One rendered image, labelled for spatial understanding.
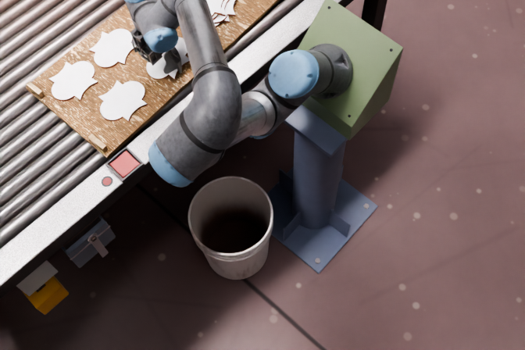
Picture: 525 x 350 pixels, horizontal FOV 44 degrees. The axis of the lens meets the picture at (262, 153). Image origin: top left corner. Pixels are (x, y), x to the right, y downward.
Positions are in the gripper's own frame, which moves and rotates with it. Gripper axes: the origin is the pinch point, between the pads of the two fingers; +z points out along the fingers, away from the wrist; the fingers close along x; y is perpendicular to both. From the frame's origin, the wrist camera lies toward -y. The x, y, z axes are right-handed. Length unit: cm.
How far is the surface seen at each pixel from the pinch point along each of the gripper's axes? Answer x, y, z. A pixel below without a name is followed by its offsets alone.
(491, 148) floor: 83, -90, 98
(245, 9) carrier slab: 4.8, -28.8, 2.5
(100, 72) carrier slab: -12.6, 15.4, 0.7
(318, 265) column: 59, -2, 93
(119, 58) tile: -11.2, 8.9, 0.1
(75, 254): 18, 57, 11
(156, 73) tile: 1.0, 5.4, -0.1
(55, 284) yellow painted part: 15, 67, 21
